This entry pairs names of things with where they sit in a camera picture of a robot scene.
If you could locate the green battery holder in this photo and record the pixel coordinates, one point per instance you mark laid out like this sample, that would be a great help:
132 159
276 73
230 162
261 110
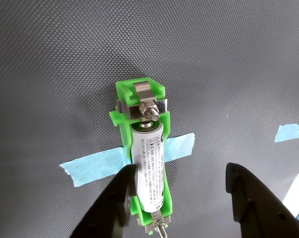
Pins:
123 91

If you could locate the dark grey textured mat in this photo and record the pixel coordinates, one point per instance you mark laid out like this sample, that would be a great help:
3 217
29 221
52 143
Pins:
65 62

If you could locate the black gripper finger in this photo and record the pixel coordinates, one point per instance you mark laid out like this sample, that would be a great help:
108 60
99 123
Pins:
107 213
258 213

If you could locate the blue masking tape strip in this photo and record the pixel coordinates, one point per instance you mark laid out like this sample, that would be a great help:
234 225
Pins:
288 134
95 166

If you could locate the white AA battery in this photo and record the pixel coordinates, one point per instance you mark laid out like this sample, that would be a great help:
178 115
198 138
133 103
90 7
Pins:
149 168

